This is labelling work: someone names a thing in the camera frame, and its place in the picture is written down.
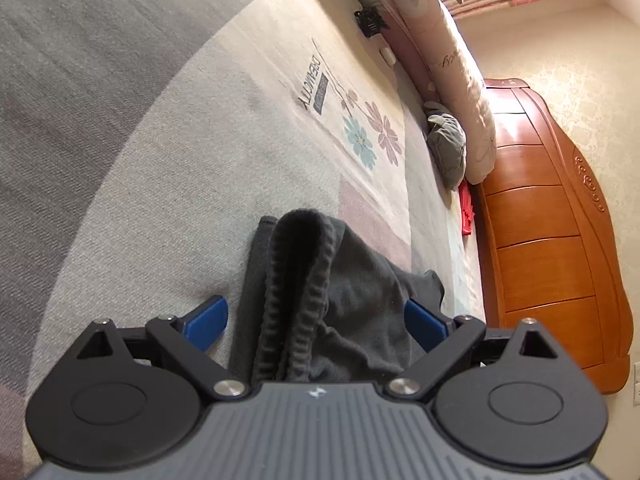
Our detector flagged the folded pink floral quilt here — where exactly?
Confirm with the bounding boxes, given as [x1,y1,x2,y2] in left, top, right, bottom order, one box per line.
[325,0,498,186]

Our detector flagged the grey white plush toy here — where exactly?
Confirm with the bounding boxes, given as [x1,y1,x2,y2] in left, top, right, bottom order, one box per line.
[424,101,468,192]

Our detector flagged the red folding fan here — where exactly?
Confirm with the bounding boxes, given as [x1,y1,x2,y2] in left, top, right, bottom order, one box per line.
[457,180,476,237]

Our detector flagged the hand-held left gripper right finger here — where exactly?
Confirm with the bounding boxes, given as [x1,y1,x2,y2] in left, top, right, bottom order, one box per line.
[386,300,560,402]

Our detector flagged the black hair claw clip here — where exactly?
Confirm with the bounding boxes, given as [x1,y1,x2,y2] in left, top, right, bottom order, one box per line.
[354,6,391,38]

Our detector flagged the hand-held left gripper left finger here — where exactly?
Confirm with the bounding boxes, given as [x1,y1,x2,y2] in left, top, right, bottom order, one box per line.
[76,296,249,402]

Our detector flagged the orange wooden headboard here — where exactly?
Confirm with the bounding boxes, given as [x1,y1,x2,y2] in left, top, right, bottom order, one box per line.
[470,77,635,395]

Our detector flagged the dark grey pants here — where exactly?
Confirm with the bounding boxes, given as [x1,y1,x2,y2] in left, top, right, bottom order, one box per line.
[229,208,447,386]

